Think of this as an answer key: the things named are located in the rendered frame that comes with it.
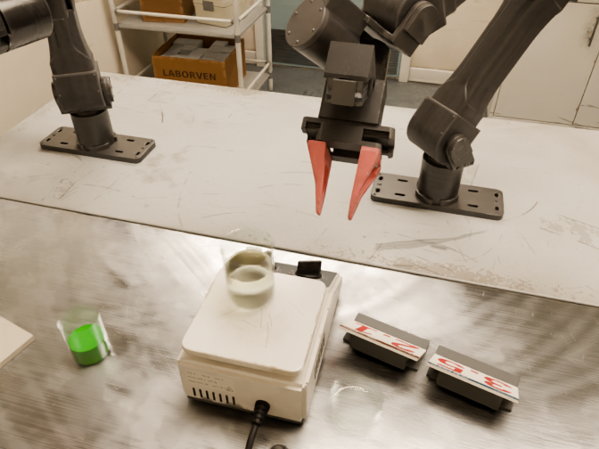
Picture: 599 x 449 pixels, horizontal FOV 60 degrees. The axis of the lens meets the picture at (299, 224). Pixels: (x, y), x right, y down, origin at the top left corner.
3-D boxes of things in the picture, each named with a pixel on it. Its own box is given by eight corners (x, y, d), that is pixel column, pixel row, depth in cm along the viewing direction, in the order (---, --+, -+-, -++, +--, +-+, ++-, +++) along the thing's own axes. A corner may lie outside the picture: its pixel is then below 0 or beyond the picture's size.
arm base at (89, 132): (129, 123, 84) (150, 104, 90) (24, 108, 88) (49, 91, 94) (138, 164, 89) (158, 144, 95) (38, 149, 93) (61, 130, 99)
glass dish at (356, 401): (389, 398, 54) (392, 386, 53) (370, 442, 51) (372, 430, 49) (341, 377, 56) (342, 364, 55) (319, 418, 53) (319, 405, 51)
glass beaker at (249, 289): (220, 286, 55) (212, 228, 50) (268, 274, 57) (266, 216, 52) (233, 328, 51) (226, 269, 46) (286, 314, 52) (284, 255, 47)
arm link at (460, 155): (453, 141, 69) (486, 131, 71) (412, 113, 75) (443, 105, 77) (445, 180, 73) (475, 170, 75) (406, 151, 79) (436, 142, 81)
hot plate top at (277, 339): (223, 267, 58) (222, 261, 58) (328, 286, 56) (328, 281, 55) (178, 353, 49) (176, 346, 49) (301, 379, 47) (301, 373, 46)
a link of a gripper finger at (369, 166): (368, 216, 53) (383, 130, 55) (300, 205, 55) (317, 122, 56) (370, 228, 60) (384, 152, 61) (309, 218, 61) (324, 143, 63)
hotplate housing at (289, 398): (245, 271, 69) (241, 224, 64) (342, 288, 67) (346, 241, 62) (174, 420, 52) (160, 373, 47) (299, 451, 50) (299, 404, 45)
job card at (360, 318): (357, 314, 63) (360, 290, 61) (430, 343, 60) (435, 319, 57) (336, 350, 59) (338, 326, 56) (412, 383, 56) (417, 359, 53)
